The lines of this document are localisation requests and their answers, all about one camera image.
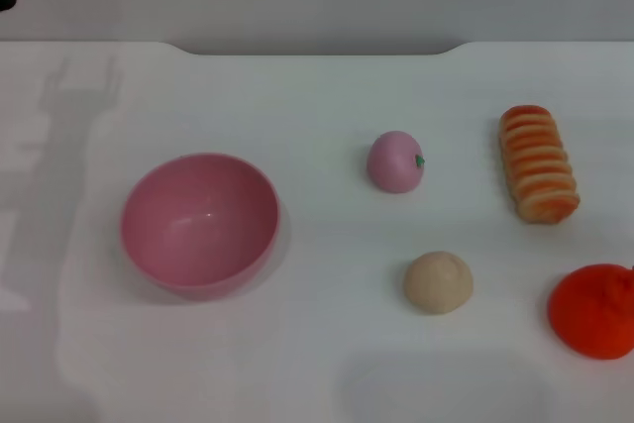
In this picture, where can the pink plastic bowl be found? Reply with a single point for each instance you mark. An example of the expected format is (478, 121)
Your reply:
(198, 230)

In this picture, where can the pink peach toy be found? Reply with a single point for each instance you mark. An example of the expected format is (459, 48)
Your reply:
(393, 168)

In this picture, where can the beige steamed bun toy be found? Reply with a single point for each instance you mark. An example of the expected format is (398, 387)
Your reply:
(438, 283)

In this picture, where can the orange striped bread loaf toy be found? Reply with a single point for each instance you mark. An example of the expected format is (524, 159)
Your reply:
(537, 165)

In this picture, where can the red-orange persimmon toy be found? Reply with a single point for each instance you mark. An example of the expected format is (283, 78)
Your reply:
(589, 314)

